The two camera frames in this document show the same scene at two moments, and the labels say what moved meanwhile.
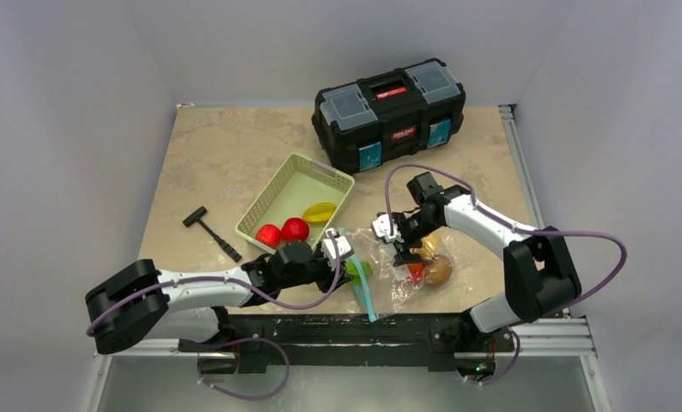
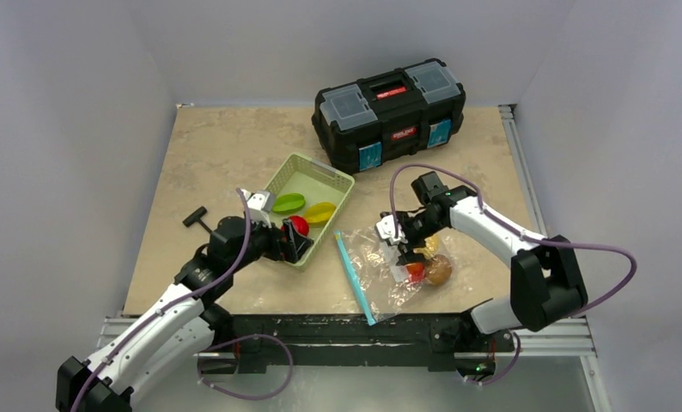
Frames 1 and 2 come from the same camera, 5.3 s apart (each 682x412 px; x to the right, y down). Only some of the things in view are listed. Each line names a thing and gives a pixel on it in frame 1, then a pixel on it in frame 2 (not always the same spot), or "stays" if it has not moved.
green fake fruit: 366,268 -> 289,203
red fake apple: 295,229 stays
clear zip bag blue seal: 386,286 stays
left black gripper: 330,275 -> 279,248
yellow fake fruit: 319,212 stays
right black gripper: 404,238 stays
